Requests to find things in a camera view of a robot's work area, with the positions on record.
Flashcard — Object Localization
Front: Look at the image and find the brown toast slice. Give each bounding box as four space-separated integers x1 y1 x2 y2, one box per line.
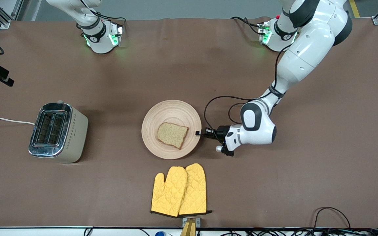
157 122 189 150

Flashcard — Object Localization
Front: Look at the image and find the round wooden plate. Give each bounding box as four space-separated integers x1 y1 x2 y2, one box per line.
141 100 202 160

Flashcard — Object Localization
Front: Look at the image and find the metal arm base connector panel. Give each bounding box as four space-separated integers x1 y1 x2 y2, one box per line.
258 22 272 45
109 22 124 47

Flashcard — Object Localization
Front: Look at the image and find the yellow quilted oven mitt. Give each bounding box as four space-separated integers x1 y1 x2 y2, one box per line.
150 166 188 217
178 163 213 216

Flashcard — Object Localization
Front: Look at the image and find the cream and chrome toaster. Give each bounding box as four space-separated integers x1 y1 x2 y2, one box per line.
28 100 89 163

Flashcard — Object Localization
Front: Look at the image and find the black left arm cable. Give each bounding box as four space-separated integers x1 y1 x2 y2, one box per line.
203 44 291 132

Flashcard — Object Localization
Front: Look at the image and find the white toaster power cable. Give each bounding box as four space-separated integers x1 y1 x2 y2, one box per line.
0 117 36 126

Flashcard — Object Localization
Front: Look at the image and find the black base cable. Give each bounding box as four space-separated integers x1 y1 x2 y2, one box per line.
79 0 126 33
231 16 262 35

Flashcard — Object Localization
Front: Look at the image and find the black cable bundle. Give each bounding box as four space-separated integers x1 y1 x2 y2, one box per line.
222 228 378 236

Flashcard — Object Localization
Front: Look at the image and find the black looped cable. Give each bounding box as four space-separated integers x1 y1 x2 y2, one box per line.
313 207 352 230

